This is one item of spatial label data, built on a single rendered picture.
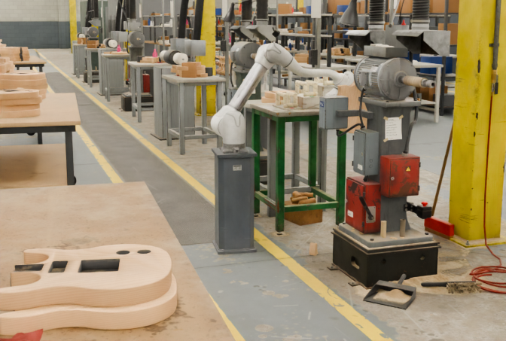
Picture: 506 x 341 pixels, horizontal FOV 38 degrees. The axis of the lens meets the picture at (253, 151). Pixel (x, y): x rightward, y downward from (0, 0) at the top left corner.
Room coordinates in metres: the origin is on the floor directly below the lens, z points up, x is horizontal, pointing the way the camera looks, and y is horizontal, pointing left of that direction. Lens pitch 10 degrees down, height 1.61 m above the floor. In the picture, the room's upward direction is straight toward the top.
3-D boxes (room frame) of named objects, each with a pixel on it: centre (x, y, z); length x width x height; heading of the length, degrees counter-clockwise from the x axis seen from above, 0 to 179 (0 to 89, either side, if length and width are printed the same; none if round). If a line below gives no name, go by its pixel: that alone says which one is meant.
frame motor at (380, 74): (4.58, -0.81, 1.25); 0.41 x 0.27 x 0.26; 19
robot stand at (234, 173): (5.03, 0.13, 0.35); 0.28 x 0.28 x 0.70; 11
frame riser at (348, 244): (4.52, -0.84, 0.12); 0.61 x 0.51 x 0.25; 109
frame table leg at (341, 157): (5.52, -0.67, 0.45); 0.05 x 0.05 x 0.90; 19
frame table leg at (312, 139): (6.04, -0.50, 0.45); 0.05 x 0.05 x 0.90; 19
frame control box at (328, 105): (4.58, -0.56, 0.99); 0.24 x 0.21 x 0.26; 19
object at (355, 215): (4.47, -0.68, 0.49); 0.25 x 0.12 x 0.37; 19
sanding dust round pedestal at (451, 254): (4.78, -1.06, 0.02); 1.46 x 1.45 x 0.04; 19
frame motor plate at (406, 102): (4.52, -0.84, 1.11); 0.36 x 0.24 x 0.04; 19
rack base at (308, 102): (5.66, -0.41, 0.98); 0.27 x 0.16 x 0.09; 19
